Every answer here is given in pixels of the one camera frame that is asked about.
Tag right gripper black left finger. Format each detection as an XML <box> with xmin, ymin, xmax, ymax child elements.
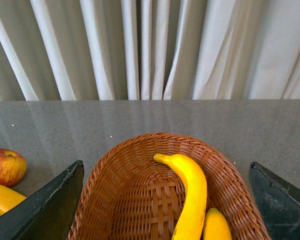
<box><xmin>0</xmin><ymin>160</ymin><xmax>85</xmax><ymax>240</ymax></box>

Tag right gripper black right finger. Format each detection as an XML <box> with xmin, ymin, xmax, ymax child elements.
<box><xmin>248</xmin><ymin>161</ymin><xmax>300</xmax><ymax>240</ymax></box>

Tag yellow banana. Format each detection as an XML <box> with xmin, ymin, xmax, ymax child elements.
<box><xmin>153</xmin><ymin>153</ymin><xmax>208</xmax><ymax>240</ymax></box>
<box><xmin>202</xmin><ymin>208</ymin><xmax>232</xmax><ymax>240</ymax></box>
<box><xmin>0</xmin><ymin>185</ymin><xmax>27</xmax><ymax>216</ymax></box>

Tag red yellow apple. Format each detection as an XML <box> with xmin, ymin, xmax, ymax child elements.
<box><xmin>0</xmin><ymin>148</ymin><xmax>28</xmax><ymax>188</ymax></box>

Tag right brown wicker basket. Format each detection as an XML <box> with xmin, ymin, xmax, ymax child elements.
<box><xmin>67</xmin><ymin>132</ymin><xmax>270</xmax><ymax>240</ymax></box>

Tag yellow banana in basket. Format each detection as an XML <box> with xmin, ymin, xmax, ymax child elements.
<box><xmin>153</xmin><ymin>153</ymin><xmax>208</xmax><ymax>240</ymax></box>

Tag white pleated curtain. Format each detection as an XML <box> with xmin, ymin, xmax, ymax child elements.
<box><xmin>0</xmin><ymin>0</ymin><xmax>300</xmax><ymax>101</ymax></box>

